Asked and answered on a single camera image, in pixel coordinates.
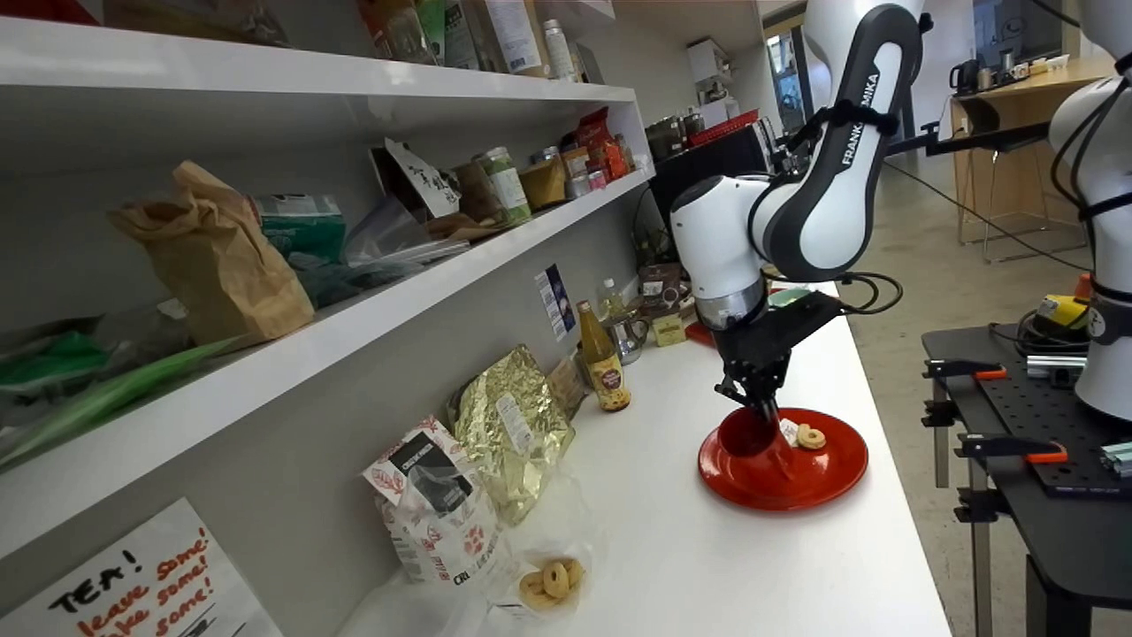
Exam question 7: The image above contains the white patterned coffee bag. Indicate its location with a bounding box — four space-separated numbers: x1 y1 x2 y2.
362 419 501 589

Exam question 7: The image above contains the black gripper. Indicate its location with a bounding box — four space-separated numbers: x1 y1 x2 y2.
713 290 842 439

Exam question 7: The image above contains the ring-shaped cookie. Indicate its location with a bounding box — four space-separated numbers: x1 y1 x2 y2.
795 425 828 454

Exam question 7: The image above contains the gold foil bag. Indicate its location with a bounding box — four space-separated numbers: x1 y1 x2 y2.
452 347 572 526

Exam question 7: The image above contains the green plastic package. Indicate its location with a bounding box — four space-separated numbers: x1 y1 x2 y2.
0 340 235 472

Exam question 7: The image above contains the red cup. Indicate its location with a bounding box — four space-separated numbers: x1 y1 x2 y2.
717 407 777 457

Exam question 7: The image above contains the red round plate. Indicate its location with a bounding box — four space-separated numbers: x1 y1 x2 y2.
697 407 869 508

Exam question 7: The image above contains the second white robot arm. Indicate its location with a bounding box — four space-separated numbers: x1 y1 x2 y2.
1051 0 1132 422

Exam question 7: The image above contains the yellow glass bottle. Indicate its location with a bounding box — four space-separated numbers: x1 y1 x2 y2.
577 301 629 409

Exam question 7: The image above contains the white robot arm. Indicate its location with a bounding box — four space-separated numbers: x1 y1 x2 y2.
667 0 928 433

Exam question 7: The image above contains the glass jar on shelf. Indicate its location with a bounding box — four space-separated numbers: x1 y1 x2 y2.
482 146 531 226

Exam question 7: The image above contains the black workbench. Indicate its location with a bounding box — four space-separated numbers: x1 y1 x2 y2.
920 327 1132 637

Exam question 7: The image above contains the white tea sign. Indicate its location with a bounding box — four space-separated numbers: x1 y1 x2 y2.
0 500 283 637

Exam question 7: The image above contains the orange-handled clamp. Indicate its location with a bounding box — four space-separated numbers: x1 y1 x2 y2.
954 435 1067 468

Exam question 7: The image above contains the white wall shelf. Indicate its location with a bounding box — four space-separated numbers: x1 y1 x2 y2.
0 19 655 554

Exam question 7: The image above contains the brown paper bag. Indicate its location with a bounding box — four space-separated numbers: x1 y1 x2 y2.
114 158 314 344

